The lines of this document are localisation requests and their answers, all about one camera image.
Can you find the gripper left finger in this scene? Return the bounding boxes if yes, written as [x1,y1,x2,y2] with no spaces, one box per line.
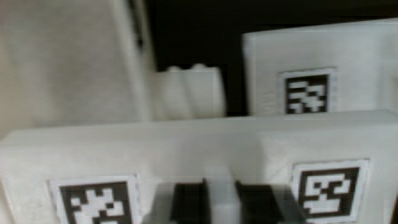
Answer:
[170,181,211,224]

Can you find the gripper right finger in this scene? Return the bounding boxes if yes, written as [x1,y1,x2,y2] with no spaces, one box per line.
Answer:
[234,182,307,224]

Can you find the white cabinet door panel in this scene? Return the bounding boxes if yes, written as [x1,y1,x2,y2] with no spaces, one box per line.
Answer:
[0,111,398,224]
[243,18,398,116]

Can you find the white cabinet body box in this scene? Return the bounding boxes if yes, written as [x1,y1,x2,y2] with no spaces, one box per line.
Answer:
[0,0,227,128]

